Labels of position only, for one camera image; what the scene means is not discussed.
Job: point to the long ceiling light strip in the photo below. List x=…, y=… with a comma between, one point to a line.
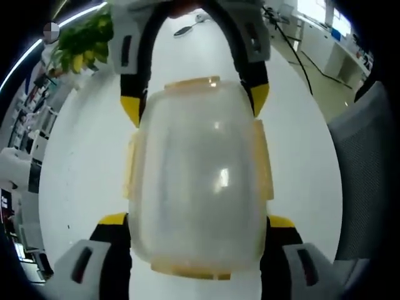
x=67, y=16

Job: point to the potted green plant white pot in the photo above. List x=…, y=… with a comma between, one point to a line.
x=84, y=40

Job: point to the clear plastic box yellow buckles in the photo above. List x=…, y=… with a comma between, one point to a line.
x=200, y=175

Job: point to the white office desk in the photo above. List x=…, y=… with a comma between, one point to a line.
x=337, y=53

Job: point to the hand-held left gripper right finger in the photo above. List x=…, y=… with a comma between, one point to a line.
x=281, y=256

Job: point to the black oval object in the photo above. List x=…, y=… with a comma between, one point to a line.
x=184, y=30

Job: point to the grey office chair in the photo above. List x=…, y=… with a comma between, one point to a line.
x=359, y=168

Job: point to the small white object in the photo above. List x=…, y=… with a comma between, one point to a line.
x=200, y=18

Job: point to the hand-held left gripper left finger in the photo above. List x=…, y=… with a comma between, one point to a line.
x=103, y=259

